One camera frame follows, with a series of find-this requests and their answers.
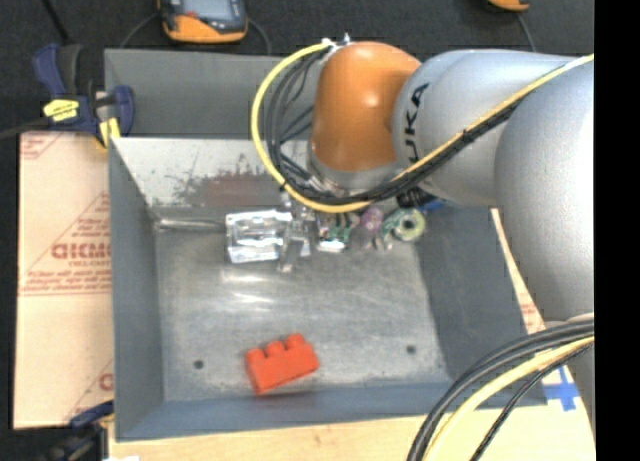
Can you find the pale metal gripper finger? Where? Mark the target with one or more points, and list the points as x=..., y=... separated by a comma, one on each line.
x=287, y=255
x=304, y=246

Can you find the clear glass block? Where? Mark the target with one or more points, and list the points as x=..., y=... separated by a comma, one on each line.
x=252, y=239

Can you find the grey metal bin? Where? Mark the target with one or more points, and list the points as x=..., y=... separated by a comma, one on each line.
x=320, y=309

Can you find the purple and clear small object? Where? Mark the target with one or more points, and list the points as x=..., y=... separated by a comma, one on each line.
x=371, y=223

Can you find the red toy brick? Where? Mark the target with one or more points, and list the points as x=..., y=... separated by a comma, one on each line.
x=281, y=365

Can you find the black cylinder on white bracket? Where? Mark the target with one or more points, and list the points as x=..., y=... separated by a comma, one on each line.
x=409, y=197

